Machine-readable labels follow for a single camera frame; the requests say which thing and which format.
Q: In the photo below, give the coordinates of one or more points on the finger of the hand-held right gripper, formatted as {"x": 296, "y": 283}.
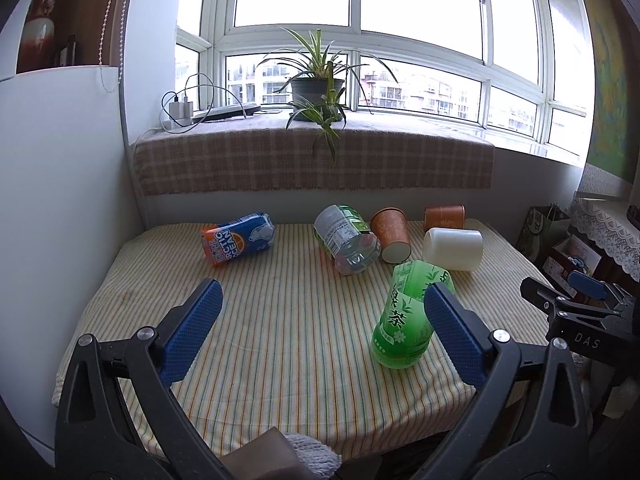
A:
{"x": 542, "y": 295}
{"x": 586, "y": 282}

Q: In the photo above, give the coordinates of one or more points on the white lace cloth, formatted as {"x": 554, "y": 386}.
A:
{"x": 607, "y": 225}

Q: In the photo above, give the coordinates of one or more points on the wall map poster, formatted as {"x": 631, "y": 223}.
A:
{"x": 610, "y": 85}

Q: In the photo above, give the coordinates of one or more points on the plaid cloth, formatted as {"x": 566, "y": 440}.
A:
{"x": 310, "y": 162}

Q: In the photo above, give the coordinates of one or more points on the brown paper bag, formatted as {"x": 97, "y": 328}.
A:
{"x": 265, "y": 457}

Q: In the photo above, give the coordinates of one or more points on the dark tablet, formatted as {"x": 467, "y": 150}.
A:
{"x": 227, "y": 111}

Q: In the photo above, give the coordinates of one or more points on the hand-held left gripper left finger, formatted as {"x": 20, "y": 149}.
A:
{"x": 196, "y": 322}

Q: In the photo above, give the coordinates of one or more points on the potted spider plant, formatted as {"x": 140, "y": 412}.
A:
{"x": 315, "y": 87}

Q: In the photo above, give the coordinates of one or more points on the white knitted cloth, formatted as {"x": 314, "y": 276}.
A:
{"x": 312, "y": 452}

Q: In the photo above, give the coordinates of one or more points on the clear plastic bottle green label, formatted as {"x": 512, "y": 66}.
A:
{"x": 345, "y": 235}

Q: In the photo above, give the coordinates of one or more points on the red picture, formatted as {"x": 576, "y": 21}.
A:
{"x": 42, "y": 15}

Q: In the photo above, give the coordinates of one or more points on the striped tablecloth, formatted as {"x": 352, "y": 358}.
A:
{"x": 290, "y": 340}

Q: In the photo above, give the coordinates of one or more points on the white cabinet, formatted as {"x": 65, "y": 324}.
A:
{"x": 60, "y": 240}

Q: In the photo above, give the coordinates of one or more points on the orange paper cup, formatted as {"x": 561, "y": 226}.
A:
{"x": 390, "y": 232}

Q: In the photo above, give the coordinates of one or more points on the brown patterned cup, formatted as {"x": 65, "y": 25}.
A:
{"x": 445, "y": 217}

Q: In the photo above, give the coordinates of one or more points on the printed cardboard box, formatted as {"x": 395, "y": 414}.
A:
{"x": 570, "y": 260}

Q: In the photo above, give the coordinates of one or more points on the green tea bottle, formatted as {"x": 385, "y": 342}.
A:
{"x": 402, "y": 325}

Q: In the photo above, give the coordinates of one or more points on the white charger plug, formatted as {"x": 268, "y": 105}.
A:
{"x": 187, "y": 109}
{"x": 176, "y": 109}

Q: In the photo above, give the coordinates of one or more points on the white cup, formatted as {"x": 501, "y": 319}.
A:
{"x": 452, "y": 249}

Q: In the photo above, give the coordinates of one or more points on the green paper bag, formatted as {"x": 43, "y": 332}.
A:
{"x": 540, "y": 230}

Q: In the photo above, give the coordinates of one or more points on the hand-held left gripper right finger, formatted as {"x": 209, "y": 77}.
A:
{"x": 452, "y": 327}

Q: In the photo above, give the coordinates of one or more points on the blue and orange drink bottle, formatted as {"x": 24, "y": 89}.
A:
{"x": 237, "y": 240}

